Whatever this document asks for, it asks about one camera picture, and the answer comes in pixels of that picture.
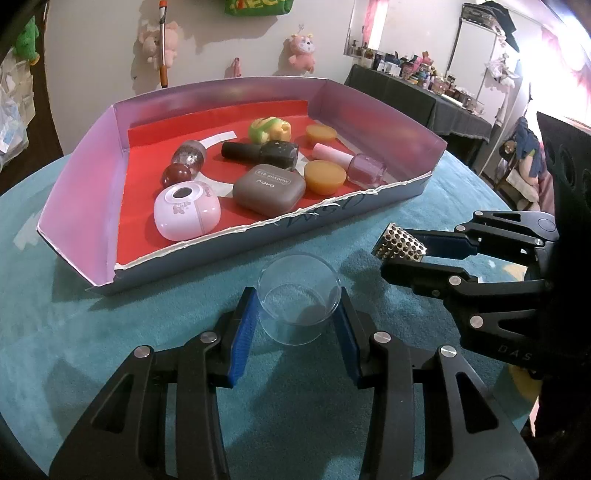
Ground gold studded cylinder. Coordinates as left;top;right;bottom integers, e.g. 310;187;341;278
372;223;428;263

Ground clear plastic bags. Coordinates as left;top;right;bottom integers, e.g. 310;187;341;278
0;51;38;169

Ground pink and red cardboard box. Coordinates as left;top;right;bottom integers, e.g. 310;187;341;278
36;76;448;296

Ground yellow and green toy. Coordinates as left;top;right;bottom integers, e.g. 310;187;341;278
248;116;293;145

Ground white hanging plush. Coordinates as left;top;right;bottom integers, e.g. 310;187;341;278
489;53;522;88

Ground row of small bottles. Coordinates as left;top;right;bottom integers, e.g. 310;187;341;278
351;41;485;114

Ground pale pink plush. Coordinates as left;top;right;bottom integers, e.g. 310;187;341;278
139;21;179;65

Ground table with dark cloth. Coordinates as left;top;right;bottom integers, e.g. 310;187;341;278
344;65;492;139

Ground clear glass jar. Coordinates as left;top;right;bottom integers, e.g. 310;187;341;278
256;253;345;346

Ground orange and white stick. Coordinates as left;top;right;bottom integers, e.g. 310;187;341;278
157;0;170;88

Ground black nail polish bottle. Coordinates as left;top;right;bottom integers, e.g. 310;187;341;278
221;141;300;171

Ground grey eye shadow case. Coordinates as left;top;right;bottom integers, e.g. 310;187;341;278
232;164;306;217

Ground pink bear plush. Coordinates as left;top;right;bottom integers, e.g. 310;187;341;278
287;33;318;72

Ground green and yellow plush cushion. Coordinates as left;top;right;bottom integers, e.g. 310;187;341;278
224;0;294;16

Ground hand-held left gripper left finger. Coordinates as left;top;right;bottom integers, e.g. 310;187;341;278
48;286;257;480

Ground doll in blue dress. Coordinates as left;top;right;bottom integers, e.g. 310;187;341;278
501;115;550;210

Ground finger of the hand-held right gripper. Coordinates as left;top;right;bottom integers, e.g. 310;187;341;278
380;257;555;380
422;210;560;259

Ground pink nail polish bottle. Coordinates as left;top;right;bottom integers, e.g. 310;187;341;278
312;143;387;188

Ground glitter bottle with red cap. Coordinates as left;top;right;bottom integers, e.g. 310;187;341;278
161;140;206;189

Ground green plush toy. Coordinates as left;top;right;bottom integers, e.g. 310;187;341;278
14;16;41;63

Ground white and pink round case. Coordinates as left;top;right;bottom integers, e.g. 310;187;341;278
154;181;221;242

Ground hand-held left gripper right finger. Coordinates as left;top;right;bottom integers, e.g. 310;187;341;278
332;287;536;480

